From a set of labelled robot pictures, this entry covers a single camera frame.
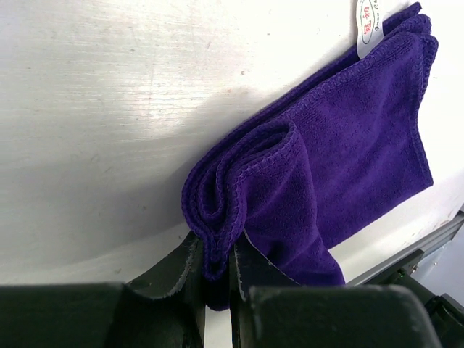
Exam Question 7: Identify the purple towel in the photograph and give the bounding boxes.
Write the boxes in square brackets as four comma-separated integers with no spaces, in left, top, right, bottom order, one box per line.
[181,3,439,311]

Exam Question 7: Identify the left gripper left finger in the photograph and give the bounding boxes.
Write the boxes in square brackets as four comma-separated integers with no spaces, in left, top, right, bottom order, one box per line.
[1,233,205,347]

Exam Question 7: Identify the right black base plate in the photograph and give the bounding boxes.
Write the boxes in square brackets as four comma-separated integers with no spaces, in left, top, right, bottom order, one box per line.
[369,246,463,347]

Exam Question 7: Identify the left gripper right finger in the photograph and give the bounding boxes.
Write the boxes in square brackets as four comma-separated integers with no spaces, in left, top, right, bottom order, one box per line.
[229,235,441,347]

